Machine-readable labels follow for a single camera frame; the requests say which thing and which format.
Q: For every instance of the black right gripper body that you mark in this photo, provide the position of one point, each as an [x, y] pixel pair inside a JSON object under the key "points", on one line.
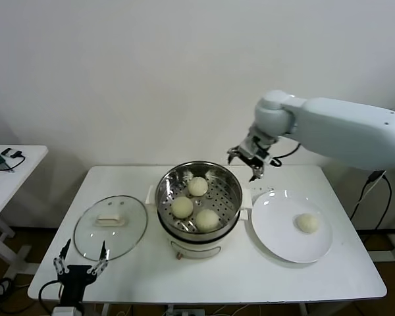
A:
{"points": [[251, 156]]}

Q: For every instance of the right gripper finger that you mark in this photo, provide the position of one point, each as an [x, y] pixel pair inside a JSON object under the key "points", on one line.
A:
{"points": [[235, 151], [258, 168]]}

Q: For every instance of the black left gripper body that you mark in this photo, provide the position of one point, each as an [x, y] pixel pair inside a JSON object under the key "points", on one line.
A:
{"points": [[75, 276]]}

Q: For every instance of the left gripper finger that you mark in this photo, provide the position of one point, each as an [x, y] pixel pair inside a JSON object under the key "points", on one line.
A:
{"points": [[62, 265], [98, 265]]}

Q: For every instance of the white steamed baozi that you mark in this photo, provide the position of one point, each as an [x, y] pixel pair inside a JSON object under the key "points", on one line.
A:
{"points": [[181, 207], [197, 186], [306, 223], [206, 220]]}

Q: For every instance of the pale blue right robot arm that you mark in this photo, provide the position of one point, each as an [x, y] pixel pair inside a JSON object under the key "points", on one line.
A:
{"points": [[342, 131]]}

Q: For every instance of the stainless steel steamer basket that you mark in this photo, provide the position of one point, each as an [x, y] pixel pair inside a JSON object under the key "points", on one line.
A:
{"points": [[224, 197]]}

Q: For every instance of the white round plate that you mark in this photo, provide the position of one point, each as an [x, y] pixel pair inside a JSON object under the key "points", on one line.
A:
{"points": [[276, 227]]}

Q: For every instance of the white power strip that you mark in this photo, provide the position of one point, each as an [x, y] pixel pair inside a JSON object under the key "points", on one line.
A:
{"points": [[184, 312]]}

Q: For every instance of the white side table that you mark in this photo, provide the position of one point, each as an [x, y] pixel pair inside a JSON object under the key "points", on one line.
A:
{"points": [[26, 171]]}

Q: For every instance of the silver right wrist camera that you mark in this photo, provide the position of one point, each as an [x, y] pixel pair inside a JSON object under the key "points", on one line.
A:
{"points": [[266, 154]]}

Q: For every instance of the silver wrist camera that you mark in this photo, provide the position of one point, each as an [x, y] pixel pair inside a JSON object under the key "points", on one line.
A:
{"points": [[266, 154], [66, 311]]}

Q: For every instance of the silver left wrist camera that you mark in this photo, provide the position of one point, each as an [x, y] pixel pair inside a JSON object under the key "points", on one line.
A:
{"points": [[66, 311]]}

